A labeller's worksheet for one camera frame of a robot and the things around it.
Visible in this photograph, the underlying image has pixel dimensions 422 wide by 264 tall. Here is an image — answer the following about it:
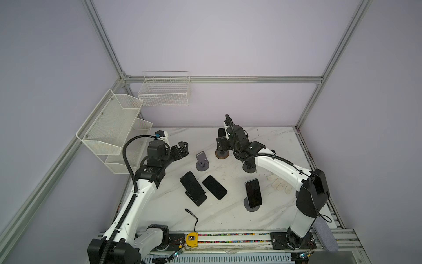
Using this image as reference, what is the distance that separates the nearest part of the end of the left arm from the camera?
1.86 feet

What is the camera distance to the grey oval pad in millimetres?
718

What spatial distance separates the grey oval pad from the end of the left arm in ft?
2.36
